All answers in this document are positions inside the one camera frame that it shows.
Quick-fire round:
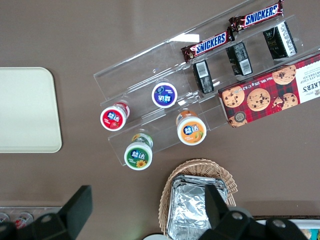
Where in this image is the teal snack packet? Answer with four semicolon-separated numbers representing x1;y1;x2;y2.
305;227;318;240

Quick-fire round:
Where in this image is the clear acrylic bottle rack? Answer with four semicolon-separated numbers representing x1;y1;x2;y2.
0;206;63;230

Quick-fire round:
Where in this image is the beige plastic tray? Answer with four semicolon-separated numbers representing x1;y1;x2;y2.
0;66;63;154

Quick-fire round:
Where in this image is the light wicker basket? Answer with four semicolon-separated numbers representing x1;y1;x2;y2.
158;157;238;240

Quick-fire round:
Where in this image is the Snickers chocolate bar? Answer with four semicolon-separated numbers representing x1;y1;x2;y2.
229;0;285;33
180;27;235;63

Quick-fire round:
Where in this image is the aluminium foil tray stack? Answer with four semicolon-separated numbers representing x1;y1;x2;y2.
165;174;229;240

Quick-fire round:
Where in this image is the white rectangular snack tray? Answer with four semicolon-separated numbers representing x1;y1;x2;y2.
252;215;320;240

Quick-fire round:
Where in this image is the red lid gum jar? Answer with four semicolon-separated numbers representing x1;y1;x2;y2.
99;100;131;132

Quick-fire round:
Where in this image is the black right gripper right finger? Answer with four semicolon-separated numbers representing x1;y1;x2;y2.
197;184;308;240

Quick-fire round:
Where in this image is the orange lid gum jar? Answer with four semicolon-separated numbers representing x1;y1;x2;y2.
175;109;208;146

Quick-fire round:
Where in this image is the clear acrylic tiered stand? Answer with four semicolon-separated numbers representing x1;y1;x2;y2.
93;0;320;168

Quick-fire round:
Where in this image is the green lid gum jar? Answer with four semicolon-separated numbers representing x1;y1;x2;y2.
123;133;154;171

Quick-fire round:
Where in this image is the red Coca-Cola bottle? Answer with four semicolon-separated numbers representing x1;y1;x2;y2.
13;211;34;229

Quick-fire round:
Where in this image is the blue lid gum jar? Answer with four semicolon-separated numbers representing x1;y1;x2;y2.
151;81;179;109

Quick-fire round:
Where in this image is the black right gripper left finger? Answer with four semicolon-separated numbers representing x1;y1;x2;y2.
0;184;93;240

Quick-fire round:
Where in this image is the red Walkers cookie box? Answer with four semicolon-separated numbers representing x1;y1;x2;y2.
217;52;320;129

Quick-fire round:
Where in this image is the small black carton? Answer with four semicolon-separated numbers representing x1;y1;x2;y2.
192;59;215;95
225;41;254;77
262;21;298;60

